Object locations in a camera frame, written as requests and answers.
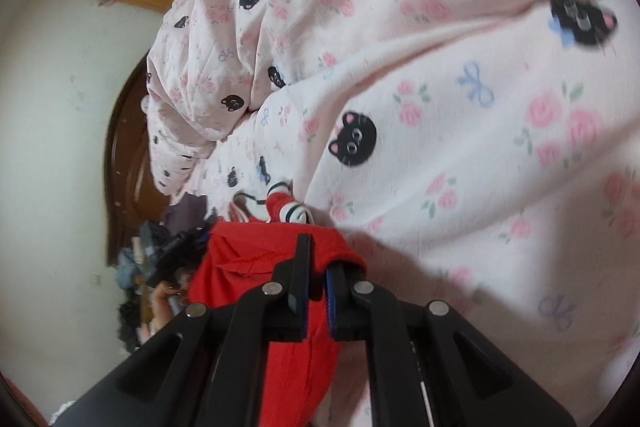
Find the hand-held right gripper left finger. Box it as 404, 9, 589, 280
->
50, 234, 313, 427

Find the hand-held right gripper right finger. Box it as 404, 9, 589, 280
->
325, 261, 576, 427

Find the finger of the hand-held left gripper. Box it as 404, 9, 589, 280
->
187, 226, 213, 250

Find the red basketball jersey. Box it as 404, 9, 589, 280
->
186, 179, 368, 427

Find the pile of blue clothes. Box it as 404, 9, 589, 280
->
114, 219, 168, 353

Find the person's left hand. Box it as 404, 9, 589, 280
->
149, 279, 193, 334

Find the dark purple folded garment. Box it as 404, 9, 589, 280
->
162, 194, 218, 233

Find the dark wooden headboard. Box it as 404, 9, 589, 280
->
104, 52, 173, 268

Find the pink printed quilt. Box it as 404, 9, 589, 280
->
145, 0, 640, 427

